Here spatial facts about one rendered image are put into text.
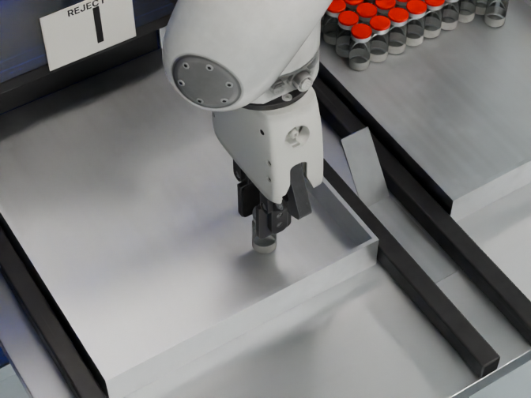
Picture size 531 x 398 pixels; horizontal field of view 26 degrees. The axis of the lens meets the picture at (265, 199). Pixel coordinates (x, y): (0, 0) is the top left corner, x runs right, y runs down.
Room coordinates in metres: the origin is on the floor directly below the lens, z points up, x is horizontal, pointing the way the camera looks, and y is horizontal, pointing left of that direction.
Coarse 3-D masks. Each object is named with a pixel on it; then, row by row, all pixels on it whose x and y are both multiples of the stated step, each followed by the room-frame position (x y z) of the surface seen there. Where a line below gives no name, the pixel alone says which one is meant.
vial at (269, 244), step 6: (252, 222) 0.62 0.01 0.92; (252, 228) 0.61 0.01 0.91; (252, 234) 0.61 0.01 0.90; (276, 234) 0.61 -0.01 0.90; (252, 240) 0.61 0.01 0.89; (258, 240) 0.61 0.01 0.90; (264, 240) 0.61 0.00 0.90; (270, 240) 0.61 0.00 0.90; (276, 240) 0.61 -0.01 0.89; (252, 246) 0.61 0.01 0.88; (258, 246) 0.61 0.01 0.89; (264, 246) 0.61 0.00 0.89; (270, 246) 0.61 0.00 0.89; (276, 246) 0.61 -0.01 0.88; (258, 252) 0.61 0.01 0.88; (264, 252) 0.61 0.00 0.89; (270, 252) 0.61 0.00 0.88
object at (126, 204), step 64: (128, 64) 0.85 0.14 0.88; (0, 128) 0.76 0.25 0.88; (64, 128) 0.76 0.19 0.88; (128, 128) 0.76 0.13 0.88; (192, 128) 0.76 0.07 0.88; (0, 192) 0.68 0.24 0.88; (64, 192) 0.68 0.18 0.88; (128, 192) 0.68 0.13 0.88; (192, 192) 0.68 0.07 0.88; (320, 192) 0.67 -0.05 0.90; (64, 256) 0.61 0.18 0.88; (128, 256) 0.61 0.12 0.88; (192, 256) 0.61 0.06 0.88; (256, 256) 0.61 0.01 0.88; (320, 256) 0.61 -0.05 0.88; (64, 320) 0.53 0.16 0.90; (128, 320) 0.54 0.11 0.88; (192, 320) 0.54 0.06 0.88; (256, 320) 0.53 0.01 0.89; (128, 384) 0.47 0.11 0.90
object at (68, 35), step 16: (96, 0) 0.75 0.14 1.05; (112, 0) 0.76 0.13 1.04; (128, 0) 0.77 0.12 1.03; (48, 16) 0.73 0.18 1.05; (64, 16) 0.74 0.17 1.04; (80, 16) 0.74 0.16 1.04; (112, 16) 0.76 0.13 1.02; (128, 16) 0.77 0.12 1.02; (48, 32) 0.73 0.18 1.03; (64, 32) 0.74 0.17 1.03; (80, 32) 0.74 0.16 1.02; (112, 32) 0.76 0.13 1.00; (128, 32) 0.77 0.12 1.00; (48, 48) 0.73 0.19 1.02; (64, 48) 0.73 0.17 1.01; (80, 48) 0.74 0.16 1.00; (96, 48) 0.75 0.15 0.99; (48, 64) 0.73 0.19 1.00; (64, 64) 0.73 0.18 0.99
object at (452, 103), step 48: (528, 0) 0.94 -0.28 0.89; (432, 48) 0.87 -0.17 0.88; (480, 48) 0.87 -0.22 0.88; (528, 48) 0.87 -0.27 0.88; (384, 96) 0.80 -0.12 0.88; (432, 96) 0.80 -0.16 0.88; (480, 96) 0.80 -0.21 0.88; (528, 96) 0.80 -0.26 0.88; (384, 144) 0.73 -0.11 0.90; (432, 144) 0.74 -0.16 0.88; (480, 144) 0.74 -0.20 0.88; (528, 144) 0.74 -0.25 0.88; (432, 192) 0.66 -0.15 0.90; (480, 192) 0.66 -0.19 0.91
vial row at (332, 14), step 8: (336, 0) 0.89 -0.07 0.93; (344, 0) 0.90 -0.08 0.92; (352, 0) 0.89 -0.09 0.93; (360, 0) 0.89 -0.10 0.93; (368, 0) 0.90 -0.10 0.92; (328, 8) 0.88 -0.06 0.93; (336, 8) 0.88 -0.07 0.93; (344, 8) 0.88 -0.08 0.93; (352, 8) 0.89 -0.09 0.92; (328, 16) 0.88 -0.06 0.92; (336, 16) 0.88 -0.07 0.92; (328, 24) 0.88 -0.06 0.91; (336, 24) 0.88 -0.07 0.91; (328, 32) 0.88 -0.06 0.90; (336, 32) 0.88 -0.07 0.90; (328, 40) 0.88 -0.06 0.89
